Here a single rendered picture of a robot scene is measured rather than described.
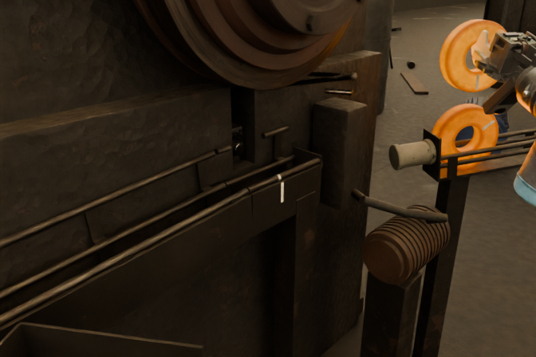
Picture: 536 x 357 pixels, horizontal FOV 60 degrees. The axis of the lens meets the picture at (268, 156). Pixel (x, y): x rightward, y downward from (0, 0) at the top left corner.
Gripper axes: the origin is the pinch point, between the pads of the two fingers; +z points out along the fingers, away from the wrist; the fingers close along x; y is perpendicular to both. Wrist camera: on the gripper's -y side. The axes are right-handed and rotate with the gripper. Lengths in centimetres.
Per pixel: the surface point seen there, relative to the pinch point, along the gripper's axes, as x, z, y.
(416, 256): 16.5, -25.6, -36.2
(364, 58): 19.9, 12.5, -7.8
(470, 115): 0.7, -6.4, -13.5
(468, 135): -90, 105, -104
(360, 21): 18.7, 21.9, -2.4
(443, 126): 6.9, -6.8, -15.6
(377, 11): -73, 218, -75
